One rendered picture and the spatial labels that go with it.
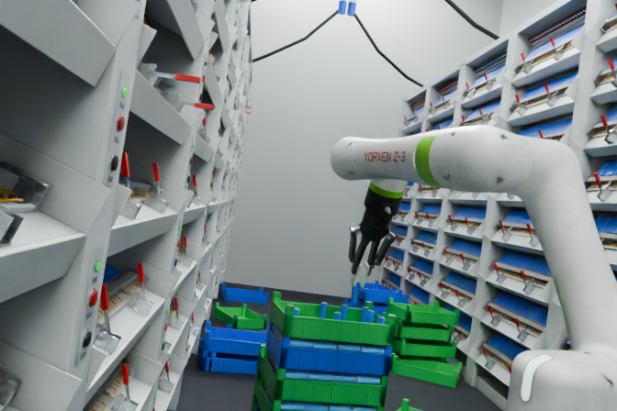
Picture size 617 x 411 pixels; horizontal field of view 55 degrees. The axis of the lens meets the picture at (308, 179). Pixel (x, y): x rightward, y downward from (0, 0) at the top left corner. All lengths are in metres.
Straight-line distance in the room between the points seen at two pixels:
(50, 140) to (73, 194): 0.06
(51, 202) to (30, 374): 0.17
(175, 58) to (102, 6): 0.71
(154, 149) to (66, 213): 0.71
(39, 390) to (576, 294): 0.83
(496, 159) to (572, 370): 0.35
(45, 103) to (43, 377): 0.27
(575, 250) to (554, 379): 0.28
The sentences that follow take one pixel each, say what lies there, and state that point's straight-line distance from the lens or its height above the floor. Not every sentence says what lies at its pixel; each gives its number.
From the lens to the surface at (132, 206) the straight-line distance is 0.86.
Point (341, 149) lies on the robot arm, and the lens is 1.40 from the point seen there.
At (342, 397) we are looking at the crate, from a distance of 1.63.
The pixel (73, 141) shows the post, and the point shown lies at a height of 0.77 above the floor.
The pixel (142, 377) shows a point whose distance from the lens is 1.38.
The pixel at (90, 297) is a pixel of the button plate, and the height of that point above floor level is 0.62.
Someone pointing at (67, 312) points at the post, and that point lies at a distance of 0.64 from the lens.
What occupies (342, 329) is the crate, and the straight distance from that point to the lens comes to 1.58.
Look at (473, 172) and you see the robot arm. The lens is 1.05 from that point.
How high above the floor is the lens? 0.75
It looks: 2 degrees up
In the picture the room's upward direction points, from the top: 8 degrees clockwise
